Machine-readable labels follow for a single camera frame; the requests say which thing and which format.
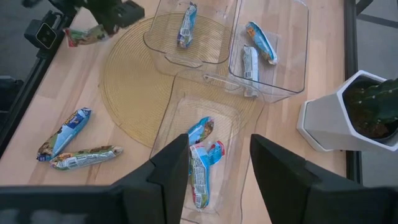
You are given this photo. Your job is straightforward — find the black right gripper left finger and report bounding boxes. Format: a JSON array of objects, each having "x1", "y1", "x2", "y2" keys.
[{"x1": 0, "y1": 133, "x2": 190, "y2": 224}]

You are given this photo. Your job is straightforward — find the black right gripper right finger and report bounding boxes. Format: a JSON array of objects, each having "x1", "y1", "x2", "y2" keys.
[{"x1": 249, "y1": 133, "x2": 398, "y2": 224}]

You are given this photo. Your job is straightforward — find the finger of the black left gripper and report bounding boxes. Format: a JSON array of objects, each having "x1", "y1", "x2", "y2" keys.
[
  {"x1": 108, "y1": 12, "x2": 123, "y2": 35},
  {"x1": 93, "y1": 11, "x2": 109, "y2": 34}
]

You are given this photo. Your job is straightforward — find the red white blue snack bag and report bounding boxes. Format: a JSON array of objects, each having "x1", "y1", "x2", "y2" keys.
[{"x1": 64, "y1": 24, "x2": 109, "y2": 48}]

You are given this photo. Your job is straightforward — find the blue granola bar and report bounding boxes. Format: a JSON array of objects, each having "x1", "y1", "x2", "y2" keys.
[
  {"x1": 188, "y1": 142, "x2": 211, "y2": 210},
  {"x1": 241, "y1": 44, "x2": 260, "y2": 82},
  {"x1": 206, "y1": 139, "x2": 226, "y2": 166},
  {"x1": 185, "y1": 116, "x2": 215, "y2": 146},
  {"x1": 244, "y1": 21, "x2": 279, "y2": 66},
  {"x1": 176, "y1": 1, "x2": 199, "y2": 50},
  {"x1": 36, "y1": 107, "x2": 93, "y2": 162}
]

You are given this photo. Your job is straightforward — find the blue and tan wrapper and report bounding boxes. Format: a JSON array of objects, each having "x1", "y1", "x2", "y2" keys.
[{"x1": 49, "y1": 144, "x2": 124, "y2": 171}]

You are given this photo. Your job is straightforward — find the white pot saucer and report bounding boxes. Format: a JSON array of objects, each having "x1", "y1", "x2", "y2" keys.
[{"x1": 296, "y1": 99, "x2": 349, "y2": 154}]

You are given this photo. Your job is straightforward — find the round woven yellow placemat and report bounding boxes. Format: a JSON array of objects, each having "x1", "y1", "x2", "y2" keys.
[{"x1": 99, "y1": 12, "x2": 259, "y2": 149}]

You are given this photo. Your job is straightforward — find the clear plastic bin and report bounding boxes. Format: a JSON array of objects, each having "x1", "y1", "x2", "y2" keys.
[
  {"x1": 142, "y1": 0, "x2": 242, "y2": 77},
  {"x1": 150, "y1": 68, "x2": 266, "y2": 224},
  {"x1": 228, "y1": 0, "x2": 310, "y2": 104}
]

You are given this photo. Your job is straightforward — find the green cactus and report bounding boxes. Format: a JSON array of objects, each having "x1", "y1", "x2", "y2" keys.
[{"x1": 356, "y1": 77, "x2": 398, "y2": 125}]

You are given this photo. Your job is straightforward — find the black table-level camera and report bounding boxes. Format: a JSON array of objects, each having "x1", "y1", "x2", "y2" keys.
[{"x1": 24, "y1": 9, "x2": 65, "y2": 50}]

